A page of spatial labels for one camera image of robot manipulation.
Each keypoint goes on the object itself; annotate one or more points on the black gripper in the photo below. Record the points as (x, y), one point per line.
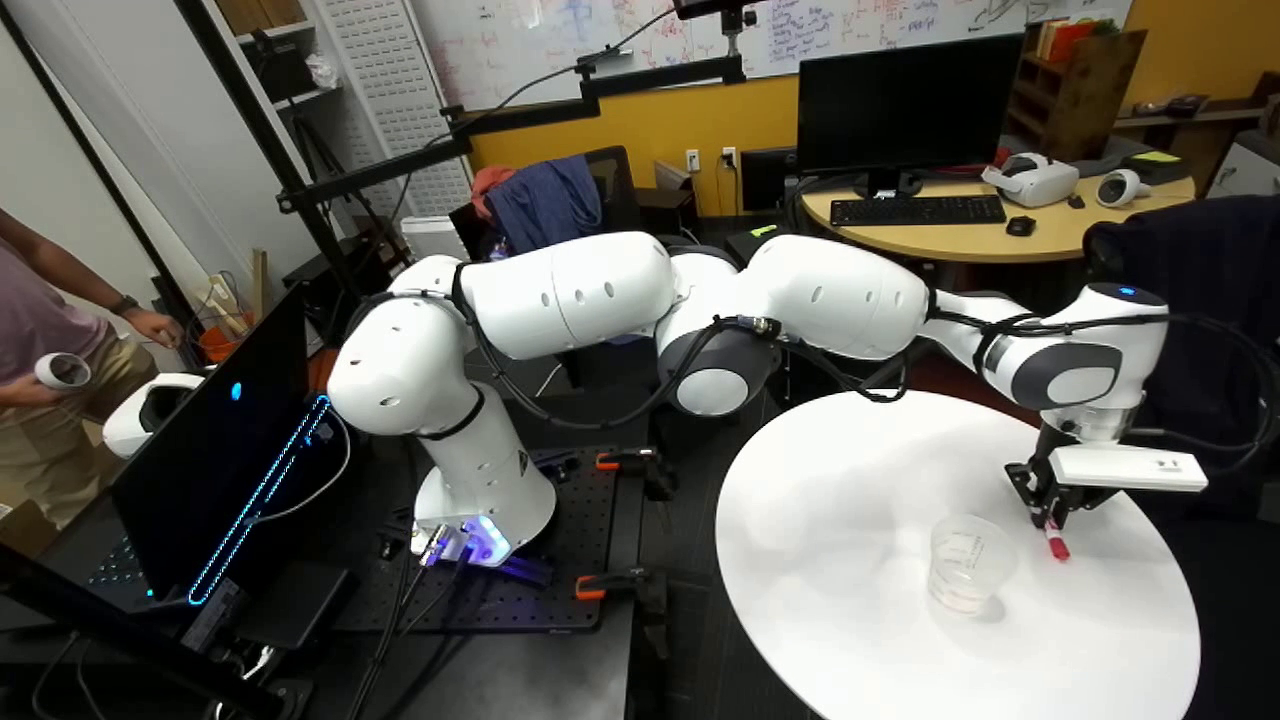
(1028, 480)

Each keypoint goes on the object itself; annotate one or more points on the red marker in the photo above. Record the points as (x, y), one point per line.
(1056, 546)

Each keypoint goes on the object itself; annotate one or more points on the white handheld controller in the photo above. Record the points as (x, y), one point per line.
(62, 370)

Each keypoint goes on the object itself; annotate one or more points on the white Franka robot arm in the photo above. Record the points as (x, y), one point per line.
(561, 295)

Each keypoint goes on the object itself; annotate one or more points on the person bare forearm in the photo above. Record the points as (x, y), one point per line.
(65, 262)

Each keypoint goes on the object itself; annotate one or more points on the clear plastic cup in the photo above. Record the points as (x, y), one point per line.
(964, 580)

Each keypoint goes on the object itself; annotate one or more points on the person hand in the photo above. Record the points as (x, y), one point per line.
(33, 394)
(154, 328)

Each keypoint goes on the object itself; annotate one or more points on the black computer mouse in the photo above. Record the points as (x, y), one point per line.
(1023, 227)

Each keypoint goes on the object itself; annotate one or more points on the round wooden desk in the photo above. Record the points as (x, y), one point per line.
(933, 243)

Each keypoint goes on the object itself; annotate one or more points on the black office chair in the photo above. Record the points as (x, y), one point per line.
(1227, 265)

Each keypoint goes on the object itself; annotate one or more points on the black keyboard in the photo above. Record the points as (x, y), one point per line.
(922, 210)

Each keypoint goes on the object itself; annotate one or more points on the white VR headset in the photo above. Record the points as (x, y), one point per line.
(142, 413)
(1034, 180)

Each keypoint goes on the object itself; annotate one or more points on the white VR controller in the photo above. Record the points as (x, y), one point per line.
(1121, 187)

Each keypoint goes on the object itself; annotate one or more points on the grey box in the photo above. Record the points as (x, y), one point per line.
(1245, 171)

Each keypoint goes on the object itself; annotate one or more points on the brown wooden shelf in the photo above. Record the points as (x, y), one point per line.
(1080, 84)

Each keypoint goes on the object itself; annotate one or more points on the black computer monitor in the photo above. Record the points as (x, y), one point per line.
(913, 106)

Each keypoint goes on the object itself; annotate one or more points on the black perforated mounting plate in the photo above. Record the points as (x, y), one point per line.
(587, 534)

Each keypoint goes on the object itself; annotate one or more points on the whiteboard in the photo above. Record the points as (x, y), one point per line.
(534, 42)

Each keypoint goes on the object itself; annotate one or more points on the black boom bar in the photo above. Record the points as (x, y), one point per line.
(373, 166)

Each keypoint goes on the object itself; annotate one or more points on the white perforated panel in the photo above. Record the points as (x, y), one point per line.
(386, 80)

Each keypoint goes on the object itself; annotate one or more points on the black computer case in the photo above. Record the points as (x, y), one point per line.
(202, 480)

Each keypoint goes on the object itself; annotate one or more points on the black metal bar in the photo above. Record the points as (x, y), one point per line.
(80, 593)

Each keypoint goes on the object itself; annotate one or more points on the person in pink shirt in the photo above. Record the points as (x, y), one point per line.
(27, 323)

